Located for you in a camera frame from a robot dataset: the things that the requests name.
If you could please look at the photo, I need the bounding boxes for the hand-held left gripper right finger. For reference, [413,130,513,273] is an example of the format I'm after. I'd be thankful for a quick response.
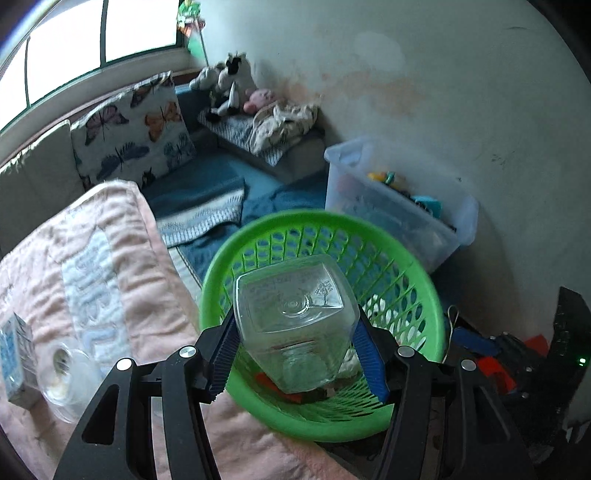
[351,311,539,480]

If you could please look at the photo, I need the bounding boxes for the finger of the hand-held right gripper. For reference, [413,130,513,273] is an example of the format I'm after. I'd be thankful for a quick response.
[451,327,502,358]

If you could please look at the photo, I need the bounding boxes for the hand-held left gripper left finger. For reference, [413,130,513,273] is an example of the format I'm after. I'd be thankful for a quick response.
[53,310,242,480]

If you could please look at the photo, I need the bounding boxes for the clear plastic bottle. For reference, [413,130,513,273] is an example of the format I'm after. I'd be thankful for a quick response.
[233,255,361,394]

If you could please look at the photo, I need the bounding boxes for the green plastic basket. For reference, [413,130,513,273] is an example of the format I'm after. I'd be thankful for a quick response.
[198,209,448,443]

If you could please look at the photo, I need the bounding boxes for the red box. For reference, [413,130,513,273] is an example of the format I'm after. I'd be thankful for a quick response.
[475,336,550,395]

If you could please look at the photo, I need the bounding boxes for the pink quilted blanket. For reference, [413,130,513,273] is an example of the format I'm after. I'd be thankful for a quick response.
[0,180,370,480]

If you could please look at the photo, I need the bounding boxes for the striped grey towel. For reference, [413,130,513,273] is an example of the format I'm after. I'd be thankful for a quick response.
[157,187,246,247]

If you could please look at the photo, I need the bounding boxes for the teal plastic toy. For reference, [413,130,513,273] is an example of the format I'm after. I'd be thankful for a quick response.
[413,195,444,217]

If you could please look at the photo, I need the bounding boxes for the clear plastic storage box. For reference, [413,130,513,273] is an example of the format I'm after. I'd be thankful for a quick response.
[323,137,478,273]

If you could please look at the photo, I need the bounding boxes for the small clear round container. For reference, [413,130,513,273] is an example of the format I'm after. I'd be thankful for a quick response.
[36,342,102,423]

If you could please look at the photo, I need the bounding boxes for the blue floor mat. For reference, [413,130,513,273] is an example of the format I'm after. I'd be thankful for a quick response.
[139,152,333,287]

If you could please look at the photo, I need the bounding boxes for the yellow plastic toy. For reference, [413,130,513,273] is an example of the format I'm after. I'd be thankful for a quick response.
[367,171,409,190]

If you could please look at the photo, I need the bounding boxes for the small white carton box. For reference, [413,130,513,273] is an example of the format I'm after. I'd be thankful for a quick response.
[0,311,35,409]

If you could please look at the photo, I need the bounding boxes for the patterned grey cushion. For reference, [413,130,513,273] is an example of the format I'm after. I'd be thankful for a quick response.
[198,111,324,167]

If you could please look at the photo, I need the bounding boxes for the crumpled printed cloth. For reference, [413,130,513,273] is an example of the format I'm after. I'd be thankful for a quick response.
[249,102,319,155]

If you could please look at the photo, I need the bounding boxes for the large butterfly print pillow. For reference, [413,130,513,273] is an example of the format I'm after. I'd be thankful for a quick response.
[70,70,197,190]

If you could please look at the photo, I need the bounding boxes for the white cushion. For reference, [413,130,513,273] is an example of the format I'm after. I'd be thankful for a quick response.
[0,119,86,252]

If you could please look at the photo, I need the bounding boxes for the pink plush toy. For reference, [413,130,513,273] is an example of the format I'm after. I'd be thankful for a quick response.
[243,88,277,115]

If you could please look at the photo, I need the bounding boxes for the cow plush toy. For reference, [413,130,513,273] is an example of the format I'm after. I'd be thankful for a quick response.
[205,52,254,123]

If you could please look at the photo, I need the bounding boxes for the white plush toy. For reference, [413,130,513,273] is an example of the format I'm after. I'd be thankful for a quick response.
[189,65,225,90]

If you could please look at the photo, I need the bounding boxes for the green pinwheel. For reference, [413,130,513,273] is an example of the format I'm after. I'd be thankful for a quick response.
[177,0,211,70]

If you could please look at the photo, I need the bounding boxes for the green framed window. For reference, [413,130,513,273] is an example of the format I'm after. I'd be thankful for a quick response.
[0,0,188,134]

